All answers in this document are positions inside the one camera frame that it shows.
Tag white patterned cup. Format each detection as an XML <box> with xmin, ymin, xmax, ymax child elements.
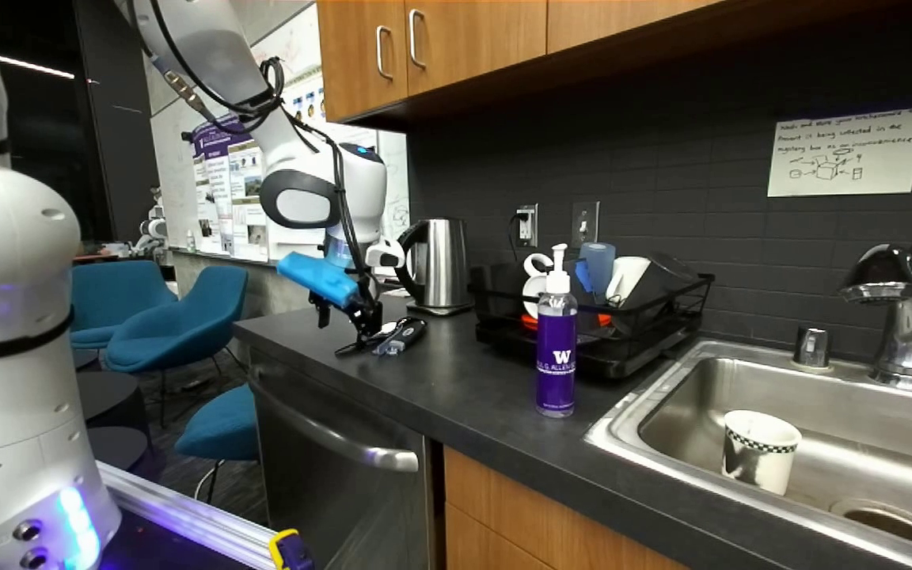
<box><xmin>718</xmin><ymin>410</ymin><xmax>805</xmax><ymax>496</ymax></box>

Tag wooden lower cabinets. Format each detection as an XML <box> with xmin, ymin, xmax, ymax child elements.
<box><xmin>440</xmin><ymin>441</ymin><xmax>692</xmax><ymax>570</ymax></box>

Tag stainless steel electric kettle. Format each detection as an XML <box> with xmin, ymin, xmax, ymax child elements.
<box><xmin>391</xmin><ymin>215</ymin><xmax>473</xmax><ymax>320</ymax></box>

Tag purple pump bottle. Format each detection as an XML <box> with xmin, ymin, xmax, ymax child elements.
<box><xmin>532</xmin><ymin>240</ymin><xmax>582</xmax><ymax>421</ymax></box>

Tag wooden upper cabinets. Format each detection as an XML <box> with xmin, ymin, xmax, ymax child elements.
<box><xmin>313</xmin><ymin>0</ymin><xmax>727</xmax><ymax>119</ymax></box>

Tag chrome sink knob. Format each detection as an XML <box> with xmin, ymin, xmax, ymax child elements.
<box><xmin>792</xmin><ymin>322</ymin><xmax>836</xmax><ymax>372</ymax></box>

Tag robot cart platform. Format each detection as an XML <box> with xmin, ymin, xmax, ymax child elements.
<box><xmin>93</xmin><ymin>455</ymin><xmax>315</xmax><ymax>570</ymax></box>

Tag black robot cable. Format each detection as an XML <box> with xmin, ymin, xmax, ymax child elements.
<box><xmin>145</xmin><ymin>0</ymin><xmax>380</xmax><ymax>320</ymax></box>

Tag chrome faucet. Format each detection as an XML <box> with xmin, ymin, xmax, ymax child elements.
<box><xmin>839</xmin><ymin>191</ymin><xmax>912</xmax><ymax>395</ymax></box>

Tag stainless steel dishwasher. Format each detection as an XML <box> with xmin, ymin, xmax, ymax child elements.
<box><xmin>247</xmin><ymin>361</ymin><xmax>447</xmax><ymax>570</ymax></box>

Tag wall outlet with plug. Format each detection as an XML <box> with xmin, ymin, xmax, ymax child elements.
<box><xmin>509</xmin><ymin>198</ymin><xmax>544</xmax><ymax>252</ymax></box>

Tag white bowl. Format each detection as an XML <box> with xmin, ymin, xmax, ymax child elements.
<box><xmin>600</xmin><ymin>252</ymin><xmax>655</xmax><ymax>310</ymax></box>

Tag stainless steel sink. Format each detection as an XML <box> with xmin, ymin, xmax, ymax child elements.
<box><xmin>582</xmin><ymin>335</ymin><xmax>912</xmax><ymax>570</ymax></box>

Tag wooden cabinets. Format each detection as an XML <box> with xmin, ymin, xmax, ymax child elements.
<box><xmin>440</xmin><ymin>441</ymin><xmax>692</xmax><ymax>570</ymax></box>
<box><xmin>313</xmin><ymin>0</ymin><xmax>727</xmax><ymax>119</ymax></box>

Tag upper cabinet handle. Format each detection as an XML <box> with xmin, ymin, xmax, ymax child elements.
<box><xmin>371</xmin><ymin>19</ymin><xmax>399</xmax><ymax>85</ymax></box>
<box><xmin>403</xmin><ymin>5</ymin><xmax>430</xmax><ymax>72</ymax></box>

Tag white and black mug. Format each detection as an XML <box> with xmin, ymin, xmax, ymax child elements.
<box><xmin>518</xmin><ymin>249</ymin><xmax>557</xmax><ymax>320</ymax></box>

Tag research poster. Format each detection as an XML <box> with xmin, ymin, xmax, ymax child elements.
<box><xmin>183</xmin><ymin>115</ymin><xmax>271</xmax><ymax>262</ymax></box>

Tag blue chair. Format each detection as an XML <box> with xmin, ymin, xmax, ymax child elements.
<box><xmin>65</xmin><ymin>255</ymin><xmax>179</xmax><ymax>357</ymax></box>
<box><xmin>100</xmin><ymin>262</ymin><xmax>253</xmax><ymax>381</ymax></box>
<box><xmin>174</xmin><ymin>384</ymin><xmax>264</xmax><ymax>470</ymax></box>

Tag metal wall switch plate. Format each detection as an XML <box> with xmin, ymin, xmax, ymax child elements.
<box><xmin>570</xmin><ymin>197</ymin><xmax>605</xmax><ymax>249</ymax></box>

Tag white paper note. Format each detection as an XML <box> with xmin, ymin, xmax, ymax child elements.
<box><xmin>764</xmin><ymin>103</ymin><xmax>912</xmax><ymax>203</ymax></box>

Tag blue cup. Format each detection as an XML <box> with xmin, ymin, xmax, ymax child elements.
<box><xmin>570</xmin><ymin>240</ymin><xmax>620</xmax><ymax>303</ymax></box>

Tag black utility knife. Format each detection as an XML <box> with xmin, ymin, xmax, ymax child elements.
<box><xmin>374</xmin><ymin>313</ymin><xmax>430</xmax><ymax>361</ymax></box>

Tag black dish rack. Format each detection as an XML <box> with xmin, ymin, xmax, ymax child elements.
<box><xmin>472</xmin><ymin>255</ymin><xmax>716</xmax><ymax>385</ymax></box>

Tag white background device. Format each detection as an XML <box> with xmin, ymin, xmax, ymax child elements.
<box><xmin>136</xmin><ymin>193</ymin><xmax>169</xmax><ymax>262</ymax></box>

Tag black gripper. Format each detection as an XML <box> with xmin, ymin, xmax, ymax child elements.
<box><xmin>309</xmin><ymin>282</ymin><xmax>388</xmax><ymax>357</ymax></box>

